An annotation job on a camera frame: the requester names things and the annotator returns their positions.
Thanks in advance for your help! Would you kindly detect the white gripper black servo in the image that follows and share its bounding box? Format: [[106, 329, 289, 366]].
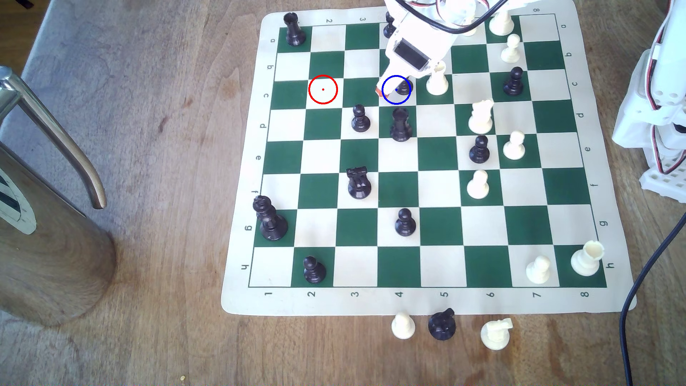
[[375, 0, 456, 99]]

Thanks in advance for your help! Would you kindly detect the white bishop chess piece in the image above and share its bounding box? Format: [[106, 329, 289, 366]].
[[426, 60, 450, 97]]

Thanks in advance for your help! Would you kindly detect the white knight chess piece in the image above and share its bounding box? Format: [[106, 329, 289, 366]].
[[468, 99, 494, 135], [480, 317, 514, 351]]

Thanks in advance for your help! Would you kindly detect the black rook chess piece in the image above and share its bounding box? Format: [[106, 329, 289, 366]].
[[283, 12, 307, 47]]

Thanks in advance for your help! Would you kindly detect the white pawn chess piece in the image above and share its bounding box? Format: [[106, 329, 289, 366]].
[[501, 34, 522, 64], [503, 131, 526, 160], [391, 312, 416, 340], [526, 255, 552, 285], [466, 170, 490, 199]]

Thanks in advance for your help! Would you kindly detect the tall white chess piece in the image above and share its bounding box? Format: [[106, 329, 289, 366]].
[[489, 8, 515, 36]]

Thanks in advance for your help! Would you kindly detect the green white chess mat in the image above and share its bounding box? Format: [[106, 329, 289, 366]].
[[221, 0, 638, 316]]

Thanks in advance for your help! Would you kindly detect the black knight chess piece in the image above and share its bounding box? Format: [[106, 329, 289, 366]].
[[428, 309, 457, 342]]

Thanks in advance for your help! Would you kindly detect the white rook chess piece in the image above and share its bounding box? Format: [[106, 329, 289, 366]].
[[570, 240, 605, 277]]

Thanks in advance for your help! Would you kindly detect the black rook centre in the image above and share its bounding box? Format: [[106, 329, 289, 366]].
[[346, 166, 373, 200]]

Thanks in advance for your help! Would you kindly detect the black king left edge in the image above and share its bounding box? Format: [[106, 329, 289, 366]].
[[253, 195, 289, 241]]

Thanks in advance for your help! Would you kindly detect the stainless steel kettle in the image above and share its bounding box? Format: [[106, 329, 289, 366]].
[[0, 65, 118, 328]]

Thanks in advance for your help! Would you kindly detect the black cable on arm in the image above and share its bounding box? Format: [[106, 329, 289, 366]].
[[397, 0, 510, 34]]

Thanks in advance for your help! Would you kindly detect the white perforated base plate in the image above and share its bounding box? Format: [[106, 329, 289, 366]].
[[639, 153, 686, 204]]

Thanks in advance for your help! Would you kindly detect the thick black power cable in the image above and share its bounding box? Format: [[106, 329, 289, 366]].
[[619, 212, 686, 386]]

